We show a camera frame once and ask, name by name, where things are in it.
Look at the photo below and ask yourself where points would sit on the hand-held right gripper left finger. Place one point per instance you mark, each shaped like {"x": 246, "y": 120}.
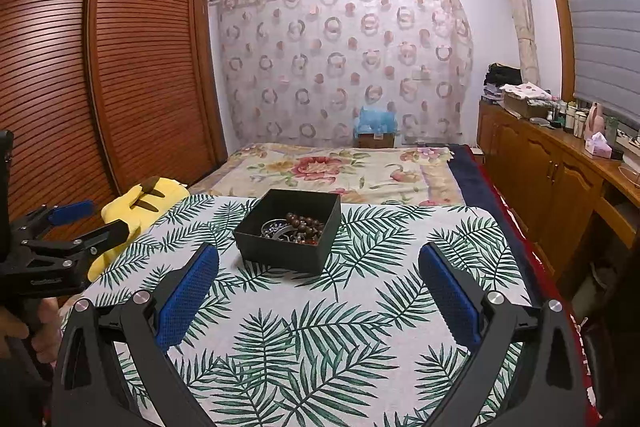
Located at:
{"x": 187, "y": 297}

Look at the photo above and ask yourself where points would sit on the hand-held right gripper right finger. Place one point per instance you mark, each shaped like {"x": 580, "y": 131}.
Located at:
{"x": 450, "y": 297}

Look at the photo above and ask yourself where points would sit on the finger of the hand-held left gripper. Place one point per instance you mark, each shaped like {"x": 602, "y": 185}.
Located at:
{"x": 70, "y": 211}
{"x": 100, "y": 239}

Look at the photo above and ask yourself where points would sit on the black jewelry box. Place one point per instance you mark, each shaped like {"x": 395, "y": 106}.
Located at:
{"x": 280, "y": 254}

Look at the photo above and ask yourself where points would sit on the person's left hand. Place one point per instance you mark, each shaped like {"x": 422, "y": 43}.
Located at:
{"x": 46, "y": 332}

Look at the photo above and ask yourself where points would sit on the yellow plush toy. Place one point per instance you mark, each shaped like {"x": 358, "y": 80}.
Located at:
{"x": 130, "y": 207}

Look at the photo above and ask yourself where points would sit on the navy blue bed sheet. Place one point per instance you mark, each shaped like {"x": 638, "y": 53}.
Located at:
{"x": 472, "y": 179}

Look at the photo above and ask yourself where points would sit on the leaf print cloth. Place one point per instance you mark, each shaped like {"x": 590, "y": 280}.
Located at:
{"x": 310, "y": 347}

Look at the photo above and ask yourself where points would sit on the brown slatted wardrobe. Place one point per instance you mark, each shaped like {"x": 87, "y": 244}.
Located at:
{"x": 125, "y": 72}

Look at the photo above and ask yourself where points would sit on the wooden sideboard cabinet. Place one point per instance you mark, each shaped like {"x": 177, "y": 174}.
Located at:
{"x": 540, "y": 172}

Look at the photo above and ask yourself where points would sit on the brown cardboard box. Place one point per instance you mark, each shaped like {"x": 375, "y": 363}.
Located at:
{"x": 376, "y": 141}

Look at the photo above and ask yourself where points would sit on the floral blanket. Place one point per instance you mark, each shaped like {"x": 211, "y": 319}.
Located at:
{"x": 320, "y": 169}

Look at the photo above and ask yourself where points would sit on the blue plastic bag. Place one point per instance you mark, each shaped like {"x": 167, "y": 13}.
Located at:
{"x": 375, "y": 119}

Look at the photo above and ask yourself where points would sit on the pink tissue box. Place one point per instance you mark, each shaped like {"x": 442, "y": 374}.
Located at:
{"x": 597, "y": 146}

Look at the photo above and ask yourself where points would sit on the box with floral cloth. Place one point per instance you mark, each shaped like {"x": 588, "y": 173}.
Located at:
{"x": 527, "y": 99}

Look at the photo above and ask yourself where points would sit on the group of small bottles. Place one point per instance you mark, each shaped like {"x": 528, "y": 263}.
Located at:
{"x": 570, "y": 119}

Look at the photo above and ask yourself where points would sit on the pile of dark clothes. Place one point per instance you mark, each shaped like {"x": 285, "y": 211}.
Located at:
{"x": 502, "y": 77}

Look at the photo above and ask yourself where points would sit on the pink vase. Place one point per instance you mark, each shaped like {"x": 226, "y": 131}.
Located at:
{"x": 595, "y": 117}

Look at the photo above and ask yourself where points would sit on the circle patterned curtain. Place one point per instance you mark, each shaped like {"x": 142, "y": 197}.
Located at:
{"x": 345, "y": 57}

